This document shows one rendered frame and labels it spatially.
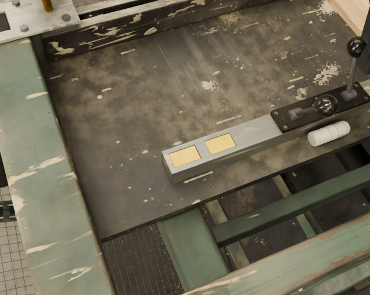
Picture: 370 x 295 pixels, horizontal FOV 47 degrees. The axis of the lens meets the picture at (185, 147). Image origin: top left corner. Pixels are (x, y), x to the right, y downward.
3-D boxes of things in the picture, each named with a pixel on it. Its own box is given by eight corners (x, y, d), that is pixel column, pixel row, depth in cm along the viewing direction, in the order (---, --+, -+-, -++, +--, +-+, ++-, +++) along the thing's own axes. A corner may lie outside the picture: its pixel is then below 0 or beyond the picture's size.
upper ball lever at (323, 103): (304, 121, 81) (346, 112, 68) (287, 127, 80) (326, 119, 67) (297, 102, 81) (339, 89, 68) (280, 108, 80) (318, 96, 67)
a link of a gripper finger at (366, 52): (384, 36, 67) (369, 41, 67) (372, 58, 72) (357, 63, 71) (379, 30, 68) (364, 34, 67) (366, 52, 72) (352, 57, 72)
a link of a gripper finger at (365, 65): (386, 45, 69) (383, 47, 69) (369, 74, 75) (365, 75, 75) (375, 33, 70) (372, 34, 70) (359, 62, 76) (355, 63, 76)
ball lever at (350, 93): (362, 102, 82) (376, 38, 73) (345, 107, 81) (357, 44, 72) (348, 92, 85) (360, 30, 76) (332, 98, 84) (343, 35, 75)
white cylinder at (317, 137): (313, 150, 81) (348, 136, 83) (318, 141, 79) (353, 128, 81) (305, 137, 83) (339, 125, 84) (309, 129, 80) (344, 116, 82)
